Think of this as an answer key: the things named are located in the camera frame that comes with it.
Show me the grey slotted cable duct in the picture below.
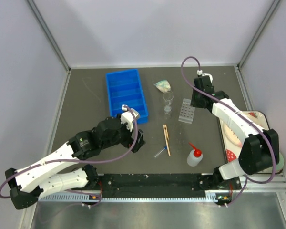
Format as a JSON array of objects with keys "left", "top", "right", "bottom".
[{"left": 39, "top": 192, "right": 231, "bottom": 203}]

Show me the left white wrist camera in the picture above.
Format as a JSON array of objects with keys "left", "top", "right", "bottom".
[{"left": 119, "top": 104, "right": 140, "bottom": 132}]

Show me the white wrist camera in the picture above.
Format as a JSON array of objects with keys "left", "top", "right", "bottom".
[
  {"left": 197, "top": 70, "right": 213, "bottom": 83},
  {"left": 119, "top": 104, "right": 140, "bottom": 132}
]

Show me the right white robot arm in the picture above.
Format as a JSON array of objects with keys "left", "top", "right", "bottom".
[{"left": 191, "top": 75, "right": 280, "bottom": 189}]

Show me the crumpled plastic bag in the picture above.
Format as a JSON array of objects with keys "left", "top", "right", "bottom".
[{"left": 154, "top": 80, "right": 171, "bottom": 93}]

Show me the blue compartment plastic bin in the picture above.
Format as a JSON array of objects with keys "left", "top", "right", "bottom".
[{"left": 105, "top": 69, "right": 148, "bottom": 124}]

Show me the clear acrylic tube rack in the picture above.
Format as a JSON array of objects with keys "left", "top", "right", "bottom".
[{"left": 178, "top": 98, "right": 195, "bottom": 124}]

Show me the strawberry pattern tray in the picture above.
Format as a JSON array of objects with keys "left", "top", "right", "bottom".
[{"left": 219, "top": 111, "right": 269, "bottom": 163}]

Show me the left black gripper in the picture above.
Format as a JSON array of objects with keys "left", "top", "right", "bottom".
[{"left": 101, "top": 120, "right": 145, "bottom": 153}]

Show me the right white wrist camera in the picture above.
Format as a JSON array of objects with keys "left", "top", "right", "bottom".
[{"left": 197, "top": 70, "right": 213, "bottom": 83}]

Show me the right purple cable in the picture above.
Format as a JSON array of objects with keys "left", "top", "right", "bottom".
[{"left": 181, "top": 56, "right": 277, "bottom": 208}]

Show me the wooden test tube clamp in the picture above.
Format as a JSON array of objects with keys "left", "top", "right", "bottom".
[{"left": 163, "top": 124, "right": 171, "bottom": 156}]

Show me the clear glass beaker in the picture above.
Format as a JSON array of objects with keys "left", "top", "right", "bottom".
[{"left": 163, "top": 91, "right": 174, "bottom": 119}]

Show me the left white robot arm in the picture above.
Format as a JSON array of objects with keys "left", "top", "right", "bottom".
[{"left": 5, "top": 117, "right": 145, "bottom": 210}]

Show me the wash bottle red nozzle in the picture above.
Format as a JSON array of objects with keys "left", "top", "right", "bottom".
[{"left": 186, "top": 143, "right": 203, "bottom": 167}]

